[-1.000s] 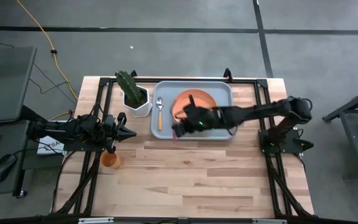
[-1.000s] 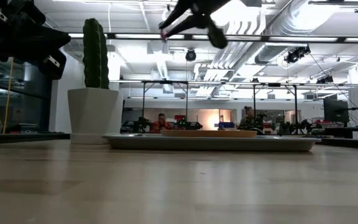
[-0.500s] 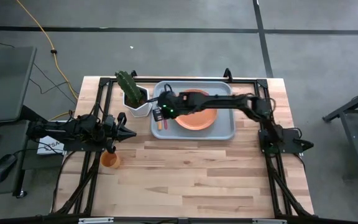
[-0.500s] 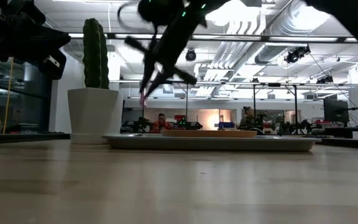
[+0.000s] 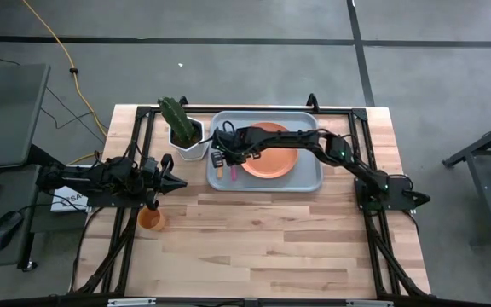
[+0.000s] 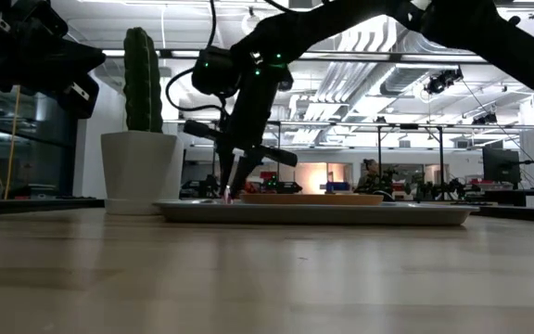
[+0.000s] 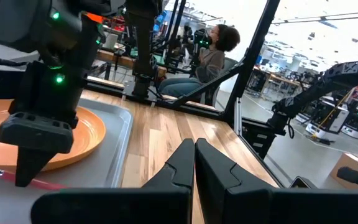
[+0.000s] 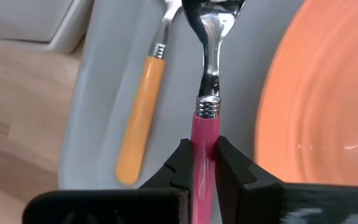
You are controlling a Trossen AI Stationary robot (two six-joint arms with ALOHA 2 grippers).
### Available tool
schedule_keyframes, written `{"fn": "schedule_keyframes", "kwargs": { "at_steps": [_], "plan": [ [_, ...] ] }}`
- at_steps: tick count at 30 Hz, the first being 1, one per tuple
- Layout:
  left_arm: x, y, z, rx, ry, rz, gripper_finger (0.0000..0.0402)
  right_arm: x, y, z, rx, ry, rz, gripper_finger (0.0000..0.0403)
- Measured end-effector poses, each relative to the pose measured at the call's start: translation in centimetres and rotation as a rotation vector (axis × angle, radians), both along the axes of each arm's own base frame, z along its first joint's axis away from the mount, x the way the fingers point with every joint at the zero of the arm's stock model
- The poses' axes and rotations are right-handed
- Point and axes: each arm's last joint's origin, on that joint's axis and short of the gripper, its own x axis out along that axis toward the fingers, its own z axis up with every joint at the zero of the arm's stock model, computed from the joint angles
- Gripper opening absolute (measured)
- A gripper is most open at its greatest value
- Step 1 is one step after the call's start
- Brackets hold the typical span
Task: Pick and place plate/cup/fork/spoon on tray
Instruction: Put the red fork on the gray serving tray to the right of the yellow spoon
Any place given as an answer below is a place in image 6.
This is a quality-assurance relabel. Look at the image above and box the silver ventilation duct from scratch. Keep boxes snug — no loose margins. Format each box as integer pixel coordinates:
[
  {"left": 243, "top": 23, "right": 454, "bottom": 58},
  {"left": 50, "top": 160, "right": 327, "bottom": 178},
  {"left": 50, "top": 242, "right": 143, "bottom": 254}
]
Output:
[{"left": 380, "top": 32, "right": 463, "bottom": 96}]

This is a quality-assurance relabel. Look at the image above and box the black background station frame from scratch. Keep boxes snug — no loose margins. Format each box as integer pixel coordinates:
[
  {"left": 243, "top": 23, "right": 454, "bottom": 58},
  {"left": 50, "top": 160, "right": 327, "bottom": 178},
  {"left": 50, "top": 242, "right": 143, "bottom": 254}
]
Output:
[{"left": 376, "top": 122, "right": 445, "bottom": 186}]

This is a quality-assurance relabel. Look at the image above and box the dark glass partition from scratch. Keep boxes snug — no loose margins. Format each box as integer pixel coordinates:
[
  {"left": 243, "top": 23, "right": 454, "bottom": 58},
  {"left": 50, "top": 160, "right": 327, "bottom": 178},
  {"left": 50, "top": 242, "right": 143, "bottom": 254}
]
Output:
[{"left": 0, "top": 85, "right": 79, "bottom": 200}]

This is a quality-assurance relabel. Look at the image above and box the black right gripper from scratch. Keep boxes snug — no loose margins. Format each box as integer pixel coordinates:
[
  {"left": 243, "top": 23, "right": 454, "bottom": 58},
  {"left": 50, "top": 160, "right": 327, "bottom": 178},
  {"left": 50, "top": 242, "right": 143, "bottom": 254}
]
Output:
[{"left": 183, "top": 67, "right": 299, "bottom": 201}]

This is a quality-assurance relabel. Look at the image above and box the black hanging arm cable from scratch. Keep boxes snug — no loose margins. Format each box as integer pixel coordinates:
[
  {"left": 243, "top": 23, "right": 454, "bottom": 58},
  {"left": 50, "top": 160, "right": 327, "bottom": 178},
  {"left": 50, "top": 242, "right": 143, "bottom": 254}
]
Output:
[{"left": 208, "top": 0, "right": 218, "bottom": 48}]

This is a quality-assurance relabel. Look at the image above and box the black computer monitor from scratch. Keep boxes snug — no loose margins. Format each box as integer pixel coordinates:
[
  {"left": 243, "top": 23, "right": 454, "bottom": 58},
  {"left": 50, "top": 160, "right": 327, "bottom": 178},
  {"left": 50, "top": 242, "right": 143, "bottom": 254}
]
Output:
[{"left": 482, "top": 147, "right": 522, "bottom": 189}]

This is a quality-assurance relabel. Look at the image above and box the person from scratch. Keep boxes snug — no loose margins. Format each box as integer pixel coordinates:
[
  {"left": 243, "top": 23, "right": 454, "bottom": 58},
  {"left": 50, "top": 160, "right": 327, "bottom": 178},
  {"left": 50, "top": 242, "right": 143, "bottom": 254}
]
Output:
[{"left": 357, "top": 158, "right": 389, "bottom": 194}]

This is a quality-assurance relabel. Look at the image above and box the grey plastic tray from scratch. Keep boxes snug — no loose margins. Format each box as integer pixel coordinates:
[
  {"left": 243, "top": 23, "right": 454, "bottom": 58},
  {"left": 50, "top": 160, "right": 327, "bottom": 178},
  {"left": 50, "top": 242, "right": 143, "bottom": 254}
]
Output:
[{"left": 153, "top": 199, "right": 480, "bottom": 227}]

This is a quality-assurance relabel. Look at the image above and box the tall green cactus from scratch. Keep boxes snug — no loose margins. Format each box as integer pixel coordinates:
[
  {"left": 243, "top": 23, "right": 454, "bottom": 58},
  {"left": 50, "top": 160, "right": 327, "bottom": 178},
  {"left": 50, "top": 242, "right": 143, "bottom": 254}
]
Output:
[{"left": 122, "top": 26, "right": 164, "bottom": 135}]

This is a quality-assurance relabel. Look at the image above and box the white ring lamp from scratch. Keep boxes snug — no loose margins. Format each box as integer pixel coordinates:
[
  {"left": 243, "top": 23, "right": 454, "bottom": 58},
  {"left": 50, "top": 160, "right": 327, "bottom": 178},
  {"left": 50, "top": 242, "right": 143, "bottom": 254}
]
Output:
[{"left": 240, "top": 12, "right": 261, "bottom": 36}]

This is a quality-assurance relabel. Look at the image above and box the white plant pot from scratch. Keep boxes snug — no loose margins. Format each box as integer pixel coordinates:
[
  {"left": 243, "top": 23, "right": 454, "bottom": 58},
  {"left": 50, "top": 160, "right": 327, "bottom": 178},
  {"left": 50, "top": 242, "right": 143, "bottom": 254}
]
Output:
[{"left": 100, "top": 130, "right": 184, "bottom": 215}]

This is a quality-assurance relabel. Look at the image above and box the black looped gripper cable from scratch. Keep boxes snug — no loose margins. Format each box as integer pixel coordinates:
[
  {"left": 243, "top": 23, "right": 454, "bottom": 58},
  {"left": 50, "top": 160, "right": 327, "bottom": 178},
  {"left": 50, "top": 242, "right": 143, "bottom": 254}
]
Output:
[{"left": 164, "top": 67, "right": 227, "bottom": 135}]

